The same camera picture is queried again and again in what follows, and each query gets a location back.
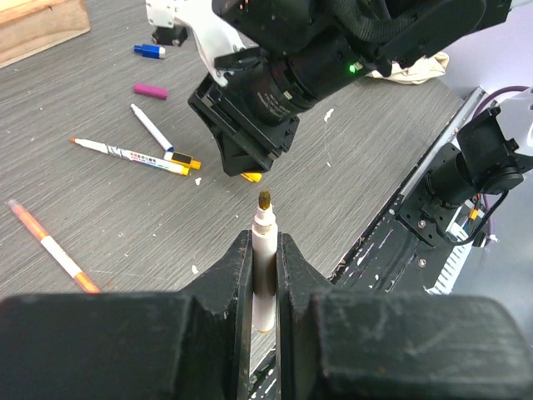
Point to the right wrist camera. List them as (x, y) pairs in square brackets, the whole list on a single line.
[(213, 36)]

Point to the wooden rack base tray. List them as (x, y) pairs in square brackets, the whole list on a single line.
[(30, 27)]

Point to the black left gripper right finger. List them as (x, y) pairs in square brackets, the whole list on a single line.
[(297, 338)]

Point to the white pen yellow end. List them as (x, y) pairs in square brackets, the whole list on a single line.
[(264, 248)]

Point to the blue white pen cap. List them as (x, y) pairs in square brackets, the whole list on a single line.
[(150, 50)]

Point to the beige cloth bag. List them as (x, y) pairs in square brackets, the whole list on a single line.
[(423, 70)]

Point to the white marker blue end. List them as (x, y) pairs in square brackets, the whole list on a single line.
[(152, 128)]

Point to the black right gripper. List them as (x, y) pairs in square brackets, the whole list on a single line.
[(246, 144)]

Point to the yellow pen cap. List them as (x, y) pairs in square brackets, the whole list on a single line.
[(253, 177)]

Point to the purple pen cap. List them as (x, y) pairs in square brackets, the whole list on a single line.
[(150, 91)]

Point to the orange highlighter pen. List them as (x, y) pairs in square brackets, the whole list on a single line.
[(53, 248)]

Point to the white marker orange tip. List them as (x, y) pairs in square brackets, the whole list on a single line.
[(132, 156)]

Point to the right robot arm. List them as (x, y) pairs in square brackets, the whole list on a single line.
[(304, 51)]

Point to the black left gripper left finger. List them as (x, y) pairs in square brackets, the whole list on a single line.
[(216, 343)]

